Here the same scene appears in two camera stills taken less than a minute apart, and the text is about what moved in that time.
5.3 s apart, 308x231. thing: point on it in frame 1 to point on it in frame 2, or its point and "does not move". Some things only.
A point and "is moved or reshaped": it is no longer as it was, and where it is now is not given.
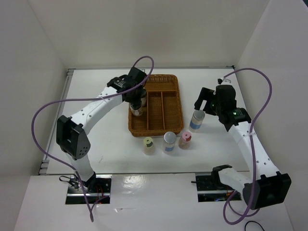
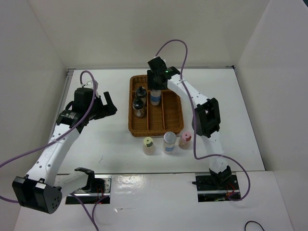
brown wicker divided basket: x=164 y=114 does not move
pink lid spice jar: x=184 y=142 does not move
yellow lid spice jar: x=148 y=147 does not move
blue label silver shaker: x=169 y=143 does not move
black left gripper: x=137 y=99 to x=109 y=109
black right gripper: x=206 y=94 to x=150 y=83
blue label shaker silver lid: x=197 y=119 is moved or reshaped
